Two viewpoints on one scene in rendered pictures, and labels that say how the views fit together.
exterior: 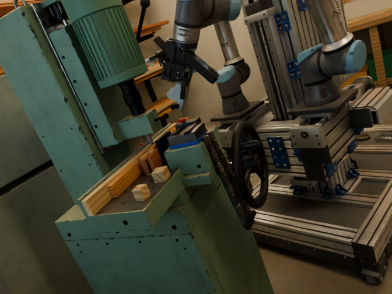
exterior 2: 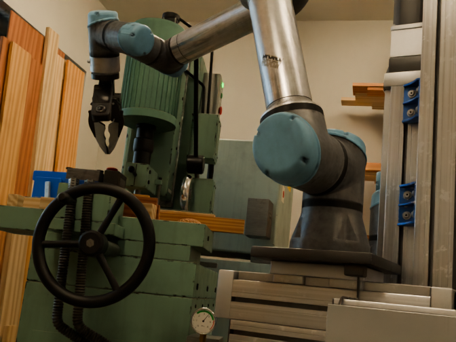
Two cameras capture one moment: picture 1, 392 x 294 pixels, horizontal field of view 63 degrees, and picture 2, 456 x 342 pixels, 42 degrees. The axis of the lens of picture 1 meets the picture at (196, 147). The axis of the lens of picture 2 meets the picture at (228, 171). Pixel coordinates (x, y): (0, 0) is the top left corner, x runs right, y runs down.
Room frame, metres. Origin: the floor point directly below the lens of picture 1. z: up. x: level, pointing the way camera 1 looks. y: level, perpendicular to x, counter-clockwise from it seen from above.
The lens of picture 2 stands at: (0.70, -1.55, 0.72)
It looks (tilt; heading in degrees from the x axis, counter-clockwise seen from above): 12 degrees up; 67
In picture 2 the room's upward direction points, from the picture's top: 6 degrees clockwise
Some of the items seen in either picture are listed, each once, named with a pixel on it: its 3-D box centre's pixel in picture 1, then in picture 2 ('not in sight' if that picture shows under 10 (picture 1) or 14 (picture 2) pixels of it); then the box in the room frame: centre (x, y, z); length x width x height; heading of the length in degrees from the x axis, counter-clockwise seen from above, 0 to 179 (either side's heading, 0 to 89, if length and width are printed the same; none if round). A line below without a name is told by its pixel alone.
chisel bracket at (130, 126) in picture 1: (140, 126); (140, 182); (1.16, 0.16, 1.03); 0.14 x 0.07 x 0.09; 61
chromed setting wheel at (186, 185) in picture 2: not in sight; (186, 194); (1.32, 0.20, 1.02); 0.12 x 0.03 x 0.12; 61
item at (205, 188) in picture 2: not in sight; (199, 198); (1.37, 0.23, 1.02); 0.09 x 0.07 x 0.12; 151
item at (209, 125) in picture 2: not in sight; (205, 138); (1.38, 0.26, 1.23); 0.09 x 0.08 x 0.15; 61
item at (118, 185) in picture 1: (158, 149); (141, 217); (1.17, 0.14, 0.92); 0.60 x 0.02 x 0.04; 151
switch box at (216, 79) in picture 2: not in sight; (211, 99); (1.43, 0.36, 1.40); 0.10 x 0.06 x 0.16; 61
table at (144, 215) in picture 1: (177, 168); (98, 227); (1.04, 0.08, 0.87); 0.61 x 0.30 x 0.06; 151
